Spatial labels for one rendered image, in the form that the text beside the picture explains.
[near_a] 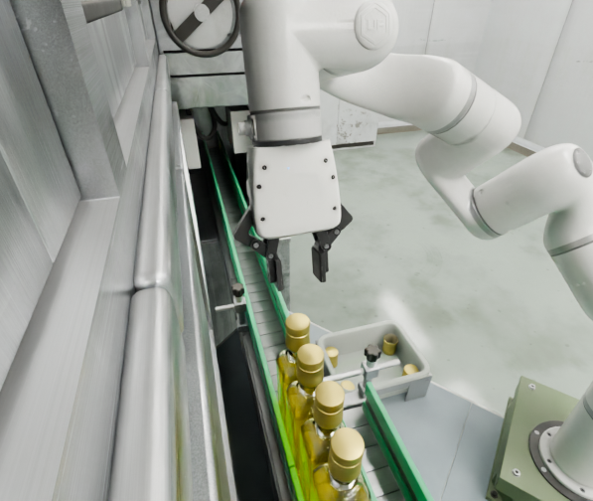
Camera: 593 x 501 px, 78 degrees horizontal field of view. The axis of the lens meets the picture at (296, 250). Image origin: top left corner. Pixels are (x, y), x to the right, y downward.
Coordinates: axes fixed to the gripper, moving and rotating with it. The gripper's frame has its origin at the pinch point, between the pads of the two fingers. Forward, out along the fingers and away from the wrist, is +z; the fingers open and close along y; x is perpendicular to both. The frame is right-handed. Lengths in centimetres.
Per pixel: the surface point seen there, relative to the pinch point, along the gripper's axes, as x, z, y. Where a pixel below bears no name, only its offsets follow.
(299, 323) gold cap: 1.8, 8.9, 0.1
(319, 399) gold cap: -9.3, 11.8, -1.3
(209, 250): 99, 29, -8
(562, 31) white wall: 283, -73, 367
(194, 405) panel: -20.8, -1.5, -13.0
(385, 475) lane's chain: -1.3, 38.9, 11.7
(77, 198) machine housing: -17.9, -14.5, -16.8
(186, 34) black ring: 76, -40, -5
